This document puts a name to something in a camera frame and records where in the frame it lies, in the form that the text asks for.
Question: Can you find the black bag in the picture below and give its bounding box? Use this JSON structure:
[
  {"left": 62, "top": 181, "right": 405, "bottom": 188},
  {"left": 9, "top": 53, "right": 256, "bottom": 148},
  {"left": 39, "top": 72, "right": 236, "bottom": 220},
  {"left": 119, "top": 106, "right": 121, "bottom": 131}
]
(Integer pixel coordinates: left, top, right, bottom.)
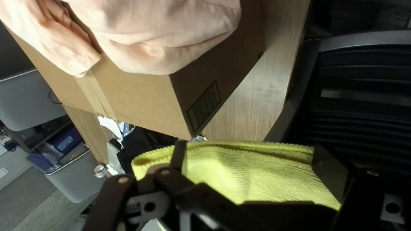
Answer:
[{"left": 117, "top": 127, "right": 179, "bottom": 172}]

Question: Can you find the clear plastic wrapping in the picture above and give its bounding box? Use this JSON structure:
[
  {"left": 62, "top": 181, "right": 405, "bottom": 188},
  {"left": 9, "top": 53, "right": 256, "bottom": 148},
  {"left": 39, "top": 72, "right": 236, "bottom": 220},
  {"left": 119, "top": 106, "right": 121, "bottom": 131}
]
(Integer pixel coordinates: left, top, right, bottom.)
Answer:
[{"left": 96, "top": 115, "right": 136, "bottom": 139}]

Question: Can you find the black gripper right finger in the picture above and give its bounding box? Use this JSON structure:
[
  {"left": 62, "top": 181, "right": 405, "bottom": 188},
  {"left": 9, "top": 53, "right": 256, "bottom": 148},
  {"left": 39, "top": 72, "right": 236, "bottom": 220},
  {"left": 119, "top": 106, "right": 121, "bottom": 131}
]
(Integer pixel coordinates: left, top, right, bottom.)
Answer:
[{"left": 313, "top": 145, "right": 411, "bottom": 231}]

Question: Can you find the large brown cardboard box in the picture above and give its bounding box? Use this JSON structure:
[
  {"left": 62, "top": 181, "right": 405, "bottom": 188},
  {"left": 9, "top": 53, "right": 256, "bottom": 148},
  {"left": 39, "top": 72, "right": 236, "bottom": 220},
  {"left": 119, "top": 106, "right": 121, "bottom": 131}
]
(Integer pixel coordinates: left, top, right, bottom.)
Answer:
[{"left": 10, "top": 0, "right": 267, "bottom": 142}]

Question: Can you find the peach shirt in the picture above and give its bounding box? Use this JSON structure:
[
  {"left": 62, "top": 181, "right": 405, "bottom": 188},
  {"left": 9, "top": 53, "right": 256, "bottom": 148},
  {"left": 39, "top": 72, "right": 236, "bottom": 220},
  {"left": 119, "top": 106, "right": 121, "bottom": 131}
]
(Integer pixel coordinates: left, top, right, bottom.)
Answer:
[{"left": 0, "top": 0, "right": 243, "bottom": 79}]

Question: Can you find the yellow green shirt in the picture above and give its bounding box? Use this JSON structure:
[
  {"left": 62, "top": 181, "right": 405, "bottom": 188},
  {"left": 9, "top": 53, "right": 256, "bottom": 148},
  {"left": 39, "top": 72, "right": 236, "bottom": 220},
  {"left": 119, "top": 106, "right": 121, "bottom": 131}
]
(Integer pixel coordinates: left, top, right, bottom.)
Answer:
[{"left": 130, "top": 140, "right": 343, "bottom": 212}]

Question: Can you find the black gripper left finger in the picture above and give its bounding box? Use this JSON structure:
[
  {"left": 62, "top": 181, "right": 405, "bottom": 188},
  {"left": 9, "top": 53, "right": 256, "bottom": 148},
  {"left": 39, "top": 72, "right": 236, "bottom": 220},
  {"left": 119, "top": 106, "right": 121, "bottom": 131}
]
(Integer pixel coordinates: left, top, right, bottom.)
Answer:
[{"left": 82, "top": 140, "right": 194, "bottom": 231}]

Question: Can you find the blue bin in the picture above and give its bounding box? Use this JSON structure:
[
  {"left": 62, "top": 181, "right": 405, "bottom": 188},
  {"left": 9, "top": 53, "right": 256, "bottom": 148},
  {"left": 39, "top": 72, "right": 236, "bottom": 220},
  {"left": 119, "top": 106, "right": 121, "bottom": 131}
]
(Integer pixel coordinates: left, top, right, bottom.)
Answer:
[{"left": 26, "top": 126, "right": 84, "bottom": 174}]

